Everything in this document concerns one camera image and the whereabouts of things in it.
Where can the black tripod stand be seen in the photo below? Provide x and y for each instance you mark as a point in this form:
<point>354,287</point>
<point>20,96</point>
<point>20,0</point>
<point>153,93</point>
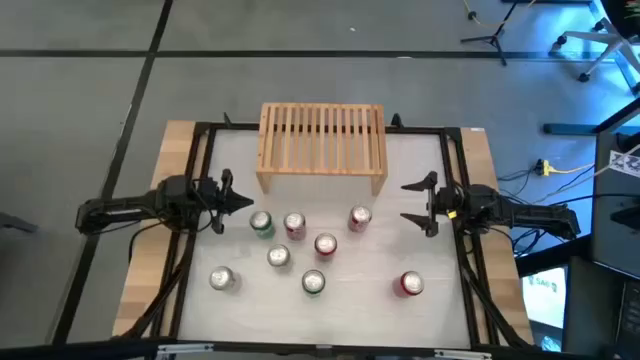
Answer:
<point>494,37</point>

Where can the black computer case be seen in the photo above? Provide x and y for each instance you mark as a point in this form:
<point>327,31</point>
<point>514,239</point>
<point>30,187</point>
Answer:
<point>590,310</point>

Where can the monitor screen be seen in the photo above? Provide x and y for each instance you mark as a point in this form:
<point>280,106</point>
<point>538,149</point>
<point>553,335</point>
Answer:
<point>545,297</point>

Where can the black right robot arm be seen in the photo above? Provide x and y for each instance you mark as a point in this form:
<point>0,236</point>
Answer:
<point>525,212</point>

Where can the grey stand foot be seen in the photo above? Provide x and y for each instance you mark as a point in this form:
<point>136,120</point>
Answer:
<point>17,223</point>

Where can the black floor stand foot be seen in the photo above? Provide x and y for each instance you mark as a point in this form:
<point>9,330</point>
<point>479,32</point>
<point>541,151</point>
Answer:
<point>570,129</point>

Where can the silver Diet Coke can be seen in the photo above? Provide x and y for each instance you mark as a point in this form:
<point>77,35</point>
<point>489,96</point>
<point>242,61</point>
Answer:
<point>278,255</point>
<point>221,278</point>

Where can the wooden slatted shelf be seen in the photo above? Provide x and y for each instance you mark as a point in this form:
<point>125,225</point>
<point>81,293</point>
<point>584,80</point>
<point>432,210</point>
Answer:
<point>320,150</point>

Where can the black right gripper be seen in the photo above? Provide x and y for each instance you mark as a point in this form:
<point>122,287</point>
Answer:
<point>445,202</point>

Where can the red Coke Zero can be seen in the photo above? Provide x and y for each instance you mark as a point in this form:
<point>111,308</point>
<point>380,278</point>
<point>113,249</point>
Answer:
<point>325,243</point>
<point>412,282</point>

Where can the red Coca-Cola can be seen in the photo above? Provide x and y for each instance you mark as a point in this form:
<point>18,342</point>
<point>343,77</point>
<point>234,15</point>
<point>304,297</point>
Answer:
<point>295,221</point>
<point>360,215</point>

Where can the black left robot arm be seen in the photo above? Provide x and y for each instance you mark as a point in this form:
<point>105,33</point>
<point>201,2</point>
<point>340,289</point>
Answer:
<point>125,205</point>

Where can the white office chair base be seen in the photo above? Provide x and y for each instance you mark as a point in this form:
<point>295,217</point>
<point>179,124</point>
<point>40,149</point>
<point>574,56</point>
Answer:
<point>595,36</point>

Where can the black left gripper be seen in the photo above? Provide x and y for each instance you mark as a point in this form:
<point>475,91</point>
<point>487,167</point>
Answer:
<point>220,200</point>

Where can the green Sprite can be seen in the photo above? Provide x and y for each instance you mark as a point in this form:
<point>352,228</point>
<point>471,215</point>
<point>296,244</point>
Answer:
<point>313,281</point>
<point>261,220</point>

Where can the black aluminium table frame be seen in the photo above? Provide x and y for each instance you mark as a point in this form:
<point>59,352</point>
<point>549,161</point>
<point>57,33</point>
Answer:
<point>235,127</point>

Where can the fiducial marker sheet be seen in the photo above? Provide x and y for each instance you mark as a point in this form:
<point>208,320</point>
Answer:
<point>625,163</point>

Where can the silver aluminium bracket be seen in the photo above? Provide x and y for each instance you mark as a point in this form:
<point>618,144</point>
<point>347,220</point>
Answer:
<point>185,348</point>
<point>462,354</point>

